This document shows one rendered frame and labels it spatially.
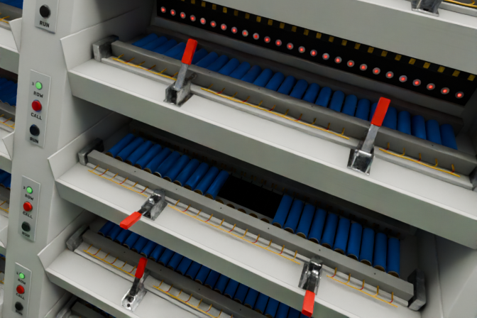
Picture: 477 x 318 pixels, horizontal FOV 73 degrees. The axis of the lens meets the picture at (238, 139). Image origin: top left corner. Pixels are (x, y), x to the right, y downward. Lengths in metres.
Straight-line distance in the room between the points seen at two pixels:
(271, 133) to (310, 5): 0.17
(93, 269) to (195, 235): 0.26
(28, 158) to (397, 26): 0.59
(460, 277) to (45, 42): 0.66
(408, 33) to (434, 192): 0.19
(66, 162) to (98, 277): 0.23
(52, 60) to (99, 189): 0.22
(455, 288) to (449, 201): 0.11
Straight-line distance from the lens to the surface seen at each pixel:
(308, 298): 0.46
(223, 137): 0.44
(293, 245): 0.52
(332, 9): 0.41
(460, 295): 0.51
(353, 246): 0.56
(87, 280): 0.71
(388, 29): 0.41
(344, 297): 0.53
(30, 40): 0.62
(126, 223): 0.49
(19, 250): 0.77
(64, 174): 0.64
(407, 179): 0.46
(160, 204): 0.55
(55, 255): 0.74
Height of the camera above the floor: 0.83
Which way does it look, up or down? 17 degrees down
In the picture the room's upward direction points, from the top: 16 degrees clockwise
